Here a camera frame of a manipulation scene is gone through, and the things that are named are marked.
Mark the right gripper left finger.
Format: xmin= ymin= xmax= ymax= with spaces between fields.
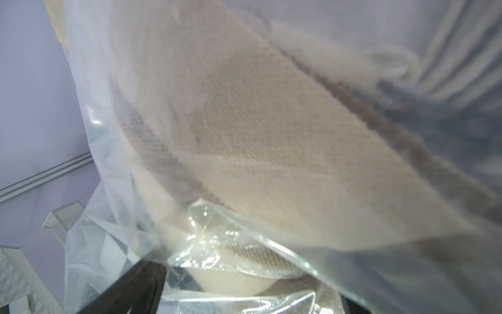
xmin=79 ymin=260 xmax=167 ymax=314

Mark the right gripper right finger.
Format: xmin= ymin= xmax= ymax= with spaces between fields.
xmin=341 ymin=295 xmax=371 ymax=314

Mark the clear plastic vacuum bag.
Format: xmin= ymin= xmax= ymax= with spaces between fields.
xmin=45 ymin=1 xmax=501 ymax=313

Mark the beige brown striped scarf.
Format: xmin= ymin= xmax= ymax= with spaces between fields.
xmin=107 ymin=1 xmax=501 ymax=313

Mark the white mesh two-tier shelf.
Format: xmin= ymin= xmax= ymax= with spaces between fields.
xmin=1 ymin=201 xmax=84 ymax=313

